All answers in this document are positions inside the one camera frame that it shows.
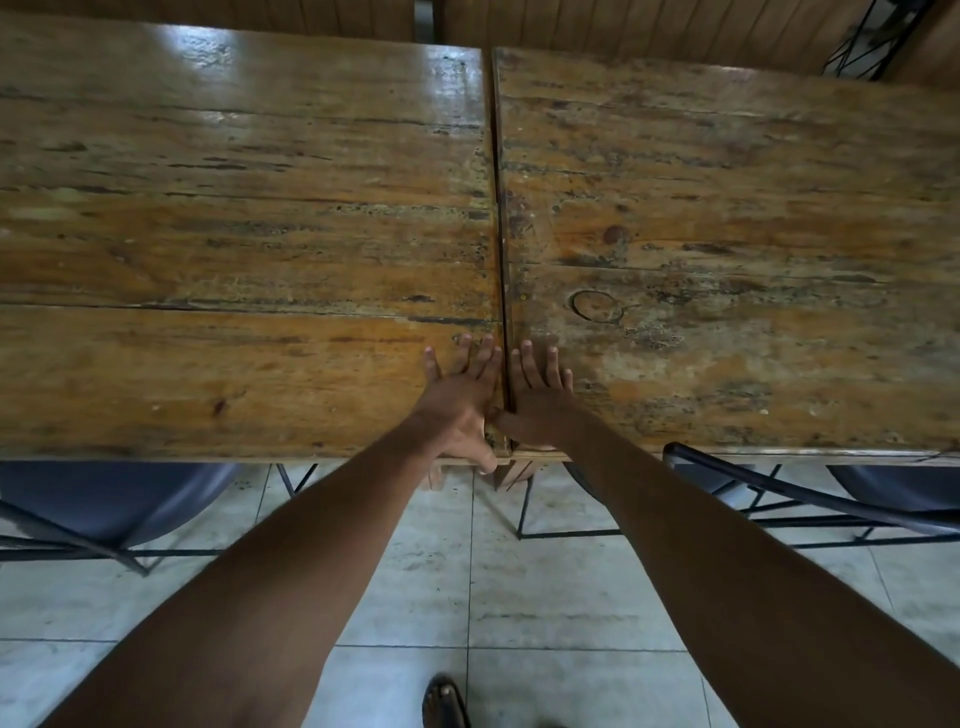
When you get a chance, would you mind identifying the black metal wire rack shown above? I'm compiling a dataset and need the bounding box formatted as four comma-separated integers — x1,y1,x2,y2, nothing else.
821,0,940,81

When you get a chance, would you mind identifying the dark blue chair black frame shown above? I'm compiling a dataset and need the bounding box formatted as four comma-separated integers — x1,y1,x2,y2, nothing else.
663,441,960,552
0,460,321,577

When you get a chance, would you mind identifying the person's left hand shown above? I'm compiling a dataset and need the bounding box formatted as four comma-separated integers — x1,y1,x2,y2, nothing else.
410,333,504,476

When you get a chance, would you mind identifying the person's right forearm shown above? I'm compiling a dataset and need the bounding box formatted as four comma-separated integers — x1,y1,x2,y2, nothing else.
550,417,960,728

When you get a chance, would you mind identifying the person's dark sandal foot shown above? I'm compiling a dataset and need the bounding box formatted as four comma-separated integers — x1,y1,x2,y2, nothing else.
420,674,473,728

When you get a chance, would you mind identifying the person's left forearm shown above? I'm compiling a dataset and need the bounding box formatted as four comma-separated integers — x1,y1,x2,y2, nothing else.
36,414,460,728

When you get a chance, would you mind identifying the person's right hand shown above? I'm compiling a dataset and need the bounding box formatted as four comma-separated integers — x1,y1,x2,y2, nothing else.
490,339,583,451

